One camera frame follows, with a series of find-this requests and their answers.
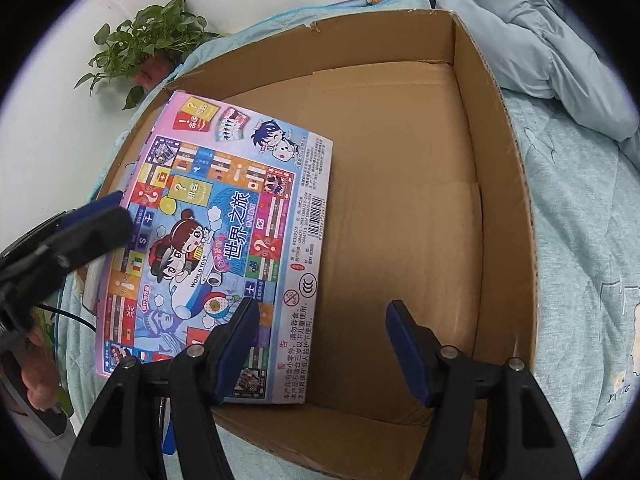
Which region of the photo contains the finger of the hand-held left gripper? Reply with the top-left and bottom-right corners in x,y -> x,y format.
0,206 -> 135,281
50,190 -> 133,233

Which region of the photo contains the light green quilted blanket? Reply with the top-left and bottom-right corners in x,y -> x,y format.
60,0 -> 640,480

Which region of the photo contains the light blue puffer jacket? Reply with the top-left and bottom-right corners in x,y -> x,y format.
427,0 -> 640,143

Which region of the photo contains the large cardboard box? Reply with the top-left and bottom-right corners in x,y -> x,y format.
82,7 -> 543,476

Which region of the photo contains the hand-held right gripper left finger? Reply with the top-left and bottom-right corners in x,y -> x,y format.
60,297 -> 261,480

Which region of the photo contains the colourful board game box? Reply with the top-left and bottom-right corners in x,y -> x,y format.
95,90 -> 334,405

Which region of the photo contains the small potted green plant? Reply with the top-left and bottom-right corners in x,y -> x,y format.
75,0 -> 221,111

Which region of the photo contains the person's left hand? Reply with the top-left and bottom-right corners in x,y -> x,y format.
22,327 -> 58,408

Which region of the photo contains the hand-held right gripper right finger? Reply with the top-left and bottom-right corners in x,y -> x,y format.
385,300 -> 583,480

